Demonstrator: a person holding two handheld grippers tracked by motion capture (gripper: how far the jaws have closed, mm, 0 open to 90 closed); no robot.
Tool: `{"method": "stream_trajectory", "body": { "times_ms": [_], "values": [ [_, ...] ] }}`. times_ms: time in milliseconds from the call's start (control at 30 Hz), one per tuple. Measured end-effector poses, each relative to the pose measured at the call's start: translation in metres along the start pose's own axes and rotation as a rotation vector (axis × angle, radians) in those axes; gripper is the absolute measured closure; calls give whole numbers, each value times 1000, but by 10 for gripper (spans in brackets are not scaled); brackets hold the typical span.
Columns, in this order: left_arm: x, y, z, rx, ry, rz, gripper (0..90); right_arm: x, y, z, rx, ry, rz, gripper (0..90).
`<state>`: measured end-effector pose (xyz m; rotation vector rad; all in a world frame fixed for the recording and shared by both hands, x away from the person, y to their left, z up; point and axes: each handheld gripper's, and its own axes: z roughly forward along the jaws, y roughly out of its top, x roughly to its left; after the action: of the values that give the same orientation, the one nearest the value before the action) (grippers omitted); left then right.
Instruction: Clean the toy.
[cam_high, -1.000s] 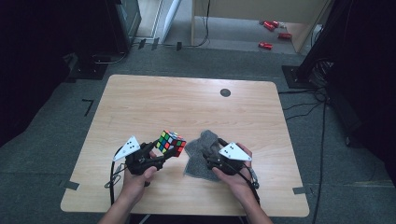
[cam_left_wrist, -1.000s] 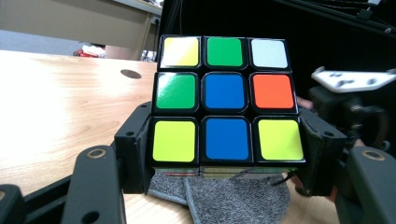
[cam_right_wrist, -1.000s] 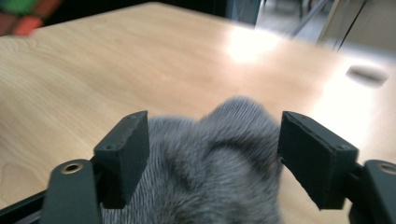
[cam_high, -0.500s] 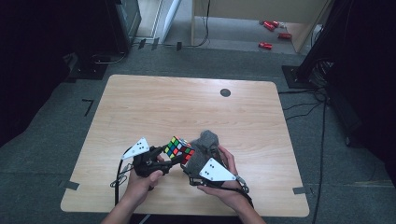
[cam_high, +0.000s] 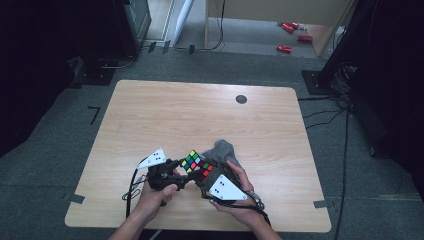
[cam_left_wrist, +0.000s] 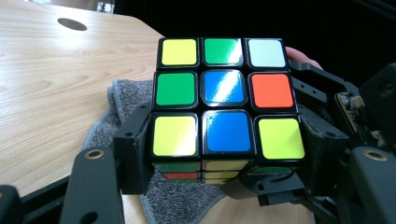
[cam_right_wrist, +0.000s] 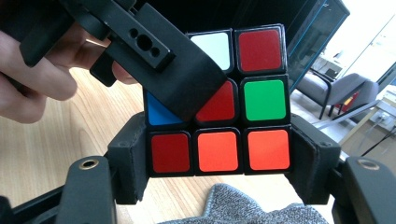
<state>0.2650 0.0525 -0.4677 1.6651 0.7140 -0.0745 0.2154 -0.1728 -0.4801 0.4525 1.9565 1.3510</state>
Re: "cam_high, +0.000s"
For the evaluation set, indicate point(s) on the black round table grommet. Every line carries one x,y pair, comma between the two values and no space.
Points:
241,99

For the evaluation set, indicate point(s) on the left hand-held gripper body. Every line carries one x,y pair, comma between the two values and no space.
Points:
156,176

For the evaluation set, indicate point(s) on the person's left hand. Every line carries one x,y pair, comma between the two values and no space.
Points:
150,205

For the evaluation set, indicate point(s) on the white leaning board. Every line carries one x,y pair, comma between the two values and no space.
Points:
183,20

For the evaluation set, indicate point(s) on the grey tape strip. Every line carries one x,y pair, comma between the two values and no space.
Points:
320,204
75,198

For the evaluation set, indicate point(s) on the dark curtain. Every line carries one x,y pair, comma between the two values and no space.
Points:
393,83
40,66

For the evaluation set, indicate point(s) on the black metal stand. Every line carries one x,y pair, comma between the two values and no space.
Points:
320,81

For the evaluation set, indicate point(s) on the person's right hand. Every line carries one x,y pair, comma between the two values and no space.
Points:
246,211

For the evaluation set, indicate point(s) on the grey cloth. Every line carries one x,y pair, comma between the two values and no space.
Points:
221,151

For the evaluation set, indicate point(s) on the multicoloured puzzle cube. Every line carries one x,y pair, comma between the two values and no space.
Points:
195,163

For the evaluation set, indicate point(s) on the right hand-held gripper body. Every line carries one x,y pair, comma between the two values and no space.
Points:
226,190

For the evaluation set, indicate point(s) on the black stand base plate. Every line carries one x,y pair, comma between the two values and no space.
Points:
95,75

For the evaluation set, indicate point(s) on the dark glass-front cabinet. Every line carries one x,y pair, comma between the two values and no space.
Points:
133,26

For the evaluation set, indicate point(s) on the red can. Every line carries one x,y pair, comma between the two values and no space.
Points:
284,49
287,28
305,38
295,25

